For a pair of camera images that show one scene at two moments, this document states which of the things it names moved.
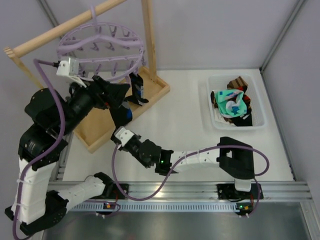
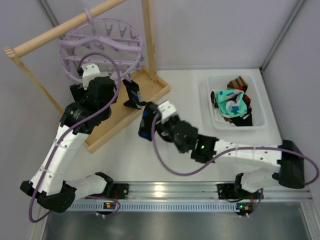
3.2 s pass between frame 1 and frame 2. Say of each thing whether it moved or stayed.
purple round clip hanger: stayed
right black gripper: moved
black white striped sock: stayed
